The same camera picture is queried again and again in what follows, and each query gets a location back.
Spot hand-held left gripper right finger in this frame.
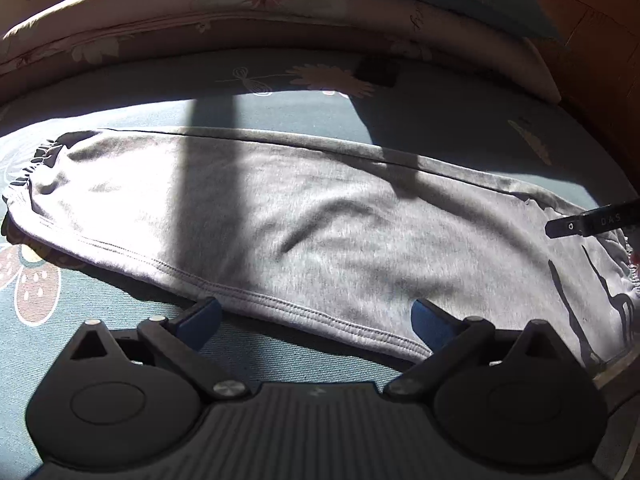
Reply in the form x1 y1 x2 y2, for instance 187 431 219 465
384 299 586 402

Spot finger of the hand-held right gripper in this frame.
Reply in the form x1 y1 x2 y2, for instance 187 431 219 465
546 213 586 239

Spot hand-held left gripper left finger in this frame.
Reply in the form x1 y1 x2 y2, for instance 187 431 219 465
52 296 251 402

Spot grey sweatpants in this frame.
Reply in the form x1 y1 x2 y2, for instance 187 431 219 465
2 127 640 367

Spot bed with teal patterned sheet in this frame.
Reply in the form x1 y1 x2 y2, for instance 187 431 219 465
0 47 640 411

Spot wooden bed headboard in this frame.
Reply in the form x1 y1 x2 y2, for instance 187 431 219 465
495 0 640 173

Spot black phone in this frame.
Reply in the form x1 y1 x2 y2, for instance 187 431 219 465
357 55 401 89

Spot folded pink floral quilt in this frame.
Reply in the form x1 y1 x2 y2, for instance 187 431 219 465
0 0 564 107

